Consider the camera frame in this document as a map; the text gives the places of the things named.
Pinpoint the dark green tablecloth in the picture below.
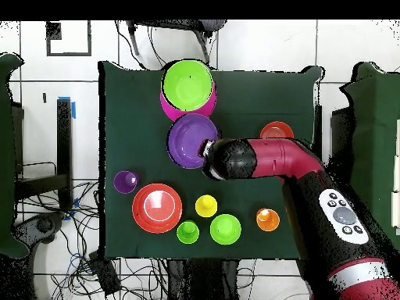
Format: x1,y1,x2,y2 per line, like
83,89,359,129
98,60,323,260

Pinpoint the orange plastic cup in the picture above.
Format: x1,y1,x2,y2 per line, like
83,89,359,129
255,207,281,233

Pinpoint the small red-orange plastic bowl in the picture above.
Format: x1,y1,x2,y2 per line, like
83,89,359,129
259,120,295,141

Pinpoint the black chair base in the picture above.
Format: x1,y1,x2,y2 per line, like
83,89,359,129
12,210,66,260

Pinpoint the purple plastic cup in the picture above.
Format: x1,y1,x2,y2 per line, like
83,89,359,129
112,170,140,195

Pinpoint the purple plastic bowl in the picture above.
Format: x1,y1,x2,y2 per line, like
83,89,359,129
166,112,220,170

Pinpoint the tangle of floor cables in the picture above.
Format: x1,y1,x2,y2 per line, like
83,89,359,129
15,179,176,300

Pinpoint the green cloth side table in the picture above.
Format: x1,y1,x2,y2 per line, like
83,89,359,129
0,52,30,259
340,61,400,251

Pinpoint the pink plastic bowl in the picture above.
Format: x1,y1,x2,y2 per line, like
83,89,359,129
159,82,217,123

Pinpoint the blue tape strip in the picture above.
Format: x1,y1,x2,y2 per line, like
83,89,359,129
57,95,77,120

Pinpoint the large green plastic bowl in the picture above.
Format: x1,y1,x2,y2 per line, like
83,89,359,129
162,59,214,112

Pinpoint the green plastic cup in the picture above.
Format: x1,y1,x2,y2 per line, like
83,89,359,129
176,220,200,245

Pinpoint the yellow plastic cup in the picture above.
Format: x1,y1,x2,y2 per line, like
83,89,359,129
194,194,219,219

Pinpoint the large red-orange plastic bowl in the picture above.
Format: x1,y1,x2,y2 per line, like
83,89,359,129
131,183,184,234

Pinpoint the black metal stand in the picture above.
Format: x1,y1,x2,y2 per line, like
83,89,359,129
312,104,354,163
13,98,74,210

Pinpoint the black camera tripod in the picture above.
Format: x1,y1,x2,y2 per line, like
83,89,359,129
126,20,227,65

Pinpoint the black power box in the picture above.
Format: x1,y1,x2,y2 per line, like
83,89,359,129
88,249,122,296

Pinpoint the small green plastic bowl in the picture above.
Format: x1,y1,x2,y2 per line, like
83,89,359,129
209,213,242,246

